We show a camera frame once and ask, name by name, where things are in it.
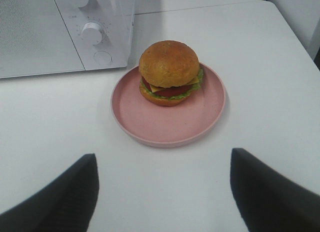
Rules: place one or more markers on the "pink round plate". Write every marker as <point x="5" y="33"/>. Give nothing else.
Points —
<point x="163" y="126"/>

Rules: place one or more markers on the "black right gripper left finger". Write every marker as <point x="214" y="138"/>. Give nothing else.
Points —
<point x="67" y="204"/>

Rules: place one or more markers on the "round white door button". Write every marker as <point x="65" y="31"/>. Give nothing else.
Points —
<point x="102" y="58"/>

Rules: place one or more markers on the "white microwave oven body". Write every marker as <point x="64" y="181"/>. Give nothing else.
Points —
<point x="117" y="20"/>

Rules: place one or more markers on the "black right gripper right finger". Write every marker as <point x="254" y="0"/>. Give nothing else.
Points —
<point x="268" y="201"/>

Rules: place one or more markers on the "white microwave door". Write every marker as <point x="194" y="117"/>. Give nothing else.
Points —
<point x="34" y="40"/>

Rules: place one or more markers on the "burger with sesame-free bun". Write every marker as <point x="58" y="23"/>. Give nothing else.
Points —
<point x="170" y="72"/>

